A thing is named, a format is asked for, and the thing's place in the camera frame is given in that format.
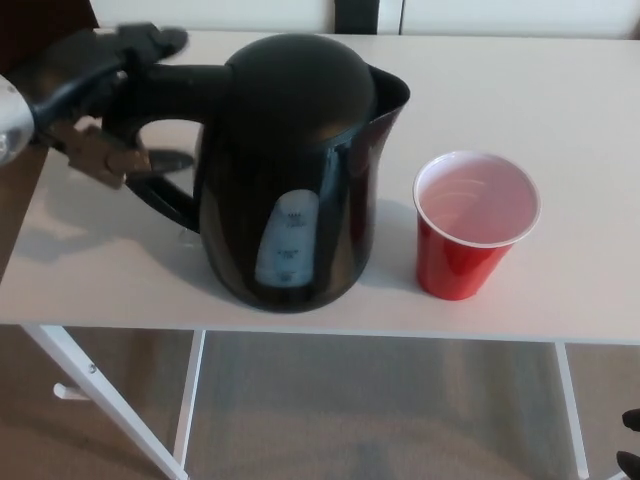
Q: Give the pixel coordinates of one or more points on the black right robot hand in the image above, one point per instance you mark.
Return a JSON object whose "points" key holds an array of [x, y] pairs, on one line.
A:
{"points": [[632, 419]]}

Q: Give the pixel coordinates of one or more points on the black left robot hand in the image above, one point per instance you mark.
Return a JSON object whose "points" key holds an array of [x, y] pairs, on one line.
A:
{"points": [[100, 155]]}

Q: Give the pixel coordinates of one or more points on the black electric kettle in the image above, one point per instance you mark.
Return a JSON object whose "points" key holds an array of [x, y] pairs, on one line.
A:
{"points": [[300, 150]]}

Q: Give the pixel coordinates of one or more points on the red plastic cup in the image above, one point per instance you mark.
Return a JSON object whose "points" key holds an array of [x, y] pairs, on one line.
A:
{"points": [[455, 270]]}

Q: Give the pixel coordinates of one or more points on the white hook peg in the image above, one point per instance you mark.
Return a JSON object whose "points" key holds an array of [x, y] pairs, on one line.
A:
{"points": [[70, 391]]}

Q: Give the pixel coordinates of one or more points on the black rectangular chair back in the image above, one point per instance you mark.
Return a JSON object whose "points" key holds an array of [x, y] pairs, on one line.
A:
{"points": [[357, 17]]}

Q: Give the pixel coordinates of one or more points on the white metal table leg frame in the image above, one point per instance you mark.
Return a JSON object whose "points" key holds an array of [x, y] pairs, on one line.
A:
{"points": [[192, 400], [570, 410]]}

